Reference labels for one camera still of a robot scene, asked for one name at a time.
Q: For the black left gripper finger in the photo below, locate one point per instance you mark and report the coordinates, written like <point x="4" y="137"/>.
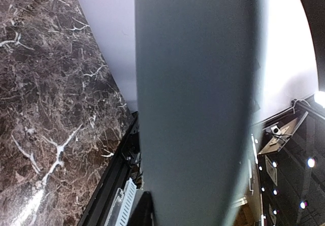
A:
<point x="143" y="214"/>

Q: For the light blue paper envelope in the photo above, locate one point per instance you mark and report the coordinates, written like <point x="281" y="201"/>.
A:
<point x="196" y="63"/>

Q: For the white slotted cable duct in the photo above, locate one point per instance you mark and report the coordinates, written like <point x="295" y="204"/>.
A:
<point x="122" y="205"/>

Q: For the black front table rail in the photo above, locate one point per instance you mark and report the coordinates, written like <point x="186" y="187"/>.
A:
<point x="114" y="176"/>

